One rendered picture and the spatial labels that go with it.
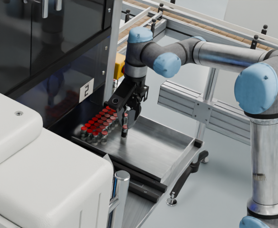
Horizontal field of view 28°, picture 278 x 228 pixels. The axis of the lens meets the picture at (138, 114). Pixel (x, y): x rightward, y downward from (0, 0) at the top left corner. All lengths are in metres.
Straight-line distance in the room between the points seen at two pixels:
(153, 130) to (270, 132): 0.65
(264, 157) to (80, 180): 0.81
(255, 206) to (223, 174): 1.73
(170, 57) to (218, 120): 1.22
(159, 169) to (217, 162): 1.55
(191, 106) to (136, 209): 1.27
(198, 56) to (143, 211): 0.50
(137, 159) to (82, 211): 1.11
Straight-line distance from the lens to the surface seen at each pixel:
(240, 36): 2.65
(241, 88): 1.46
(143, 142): 1.97
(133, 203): 1.73
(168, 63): 1.69
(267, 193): 1.57
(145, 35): 1.75
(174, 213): 3.00
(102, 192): 0.82
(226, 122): 2.88
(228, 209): 3.11
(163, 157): 1.92
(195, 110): 2.90
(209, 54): 1.72
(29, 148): 0.84
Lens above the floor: 2.07
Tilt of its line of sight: 35 degrees down
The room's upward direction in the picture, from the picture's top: 9 degrees clockwise
